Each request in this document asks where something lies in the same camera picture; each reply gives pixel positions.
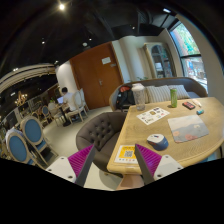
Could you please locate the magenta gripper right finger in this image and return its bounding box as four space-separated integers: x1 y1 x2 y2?
135 144 182 185

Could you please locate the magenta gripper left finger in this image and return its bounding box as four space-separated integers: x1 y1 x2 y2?
47 145 96 187

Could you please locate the white and blue computer mouse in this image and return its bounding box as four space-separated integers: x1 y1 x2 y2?
147 134 168 151

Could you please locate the grey printed mouse pad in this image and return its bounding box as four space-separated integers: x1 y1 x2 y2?
168 115 209 143

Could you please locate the yellow QR code sticker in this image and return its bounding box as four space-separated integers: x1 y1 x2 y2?
115 145 137 164

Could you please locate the grey tufted armchair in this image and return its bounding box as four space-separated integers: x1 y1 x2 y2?
76 112 126 173

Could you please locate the white printed menu sheet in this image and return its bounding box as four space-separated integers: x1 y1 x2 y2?
137 107 169 125

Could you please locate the blue upholstered chair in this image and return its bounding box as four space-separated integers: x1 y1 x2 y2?
21 116 58 162
6 131 42 168

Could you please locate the blue upholstered chair near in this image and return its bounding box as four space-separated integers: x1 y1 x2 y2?
6 131 42 168

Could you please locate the white wooden chair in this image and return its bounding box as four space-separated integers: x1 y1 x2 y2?
67 91 87 121

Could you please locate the person in white shirt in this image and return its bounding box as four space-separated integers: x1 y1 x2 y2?
60 86 78 125

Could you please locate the small teal eraser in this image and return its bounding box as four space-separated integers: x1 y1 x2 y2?
196 110 204 115

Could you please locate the black red small box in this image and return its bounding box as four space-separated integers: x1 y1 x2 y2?
182 102 195 110

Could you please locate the black backpack on sofa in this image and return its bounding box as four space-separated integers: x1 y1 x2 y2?
116 86 135 111

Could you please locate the grey sofa with striped cushions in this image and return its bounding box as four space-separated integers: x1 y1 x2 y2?
109 77 208 111

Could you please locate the green drink can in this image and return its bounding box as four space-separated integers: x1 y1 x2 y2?
170 88 177 108

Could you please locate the white pen on table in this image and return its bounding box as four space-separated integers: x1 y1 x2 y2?
192 99 202 108

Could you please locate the clear plastic jar white lid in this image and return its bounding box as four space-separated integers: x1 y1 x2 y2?
132 83 145 111

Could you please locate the brown wooden door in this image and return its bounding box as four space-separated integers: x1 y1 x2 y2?
70 42 123 109

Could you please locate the white glass display cabinet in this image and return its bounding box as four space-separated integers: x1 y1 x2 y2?
144 42 176 78

